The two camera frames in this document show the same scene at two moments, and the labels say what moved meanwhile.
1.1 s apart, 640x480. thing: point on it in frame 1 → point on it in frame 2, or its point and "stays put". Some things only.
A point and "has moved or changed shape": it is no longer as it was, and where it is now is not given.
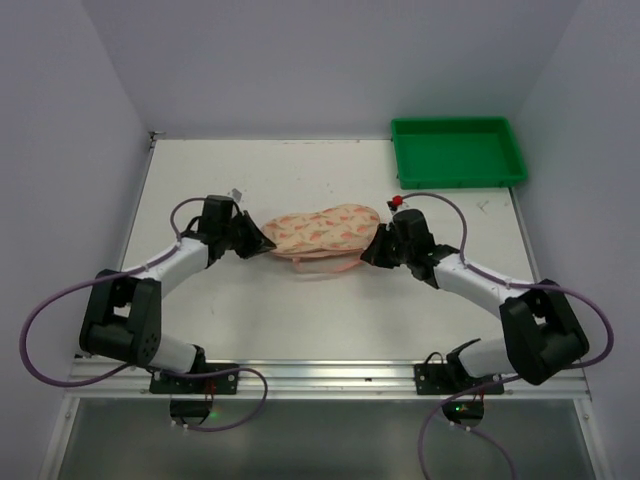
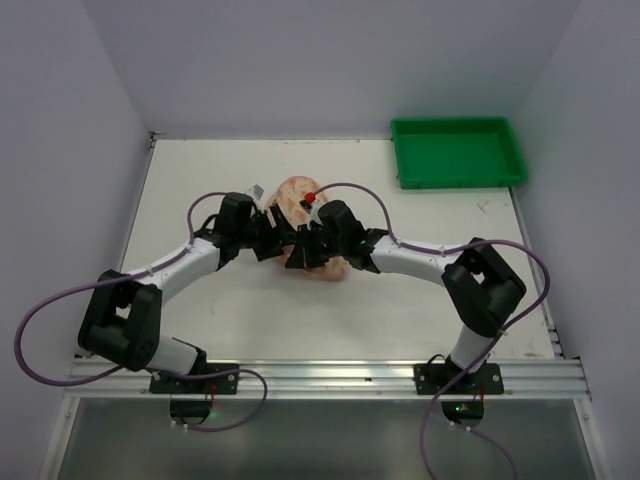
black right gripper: (389, 245) → (308, 242)
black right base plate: (444, 379) stays put
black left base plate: (223, 383) stays put
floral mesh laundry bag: (335, 228) has moved or changed shape
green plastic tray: (456, 152) stays put
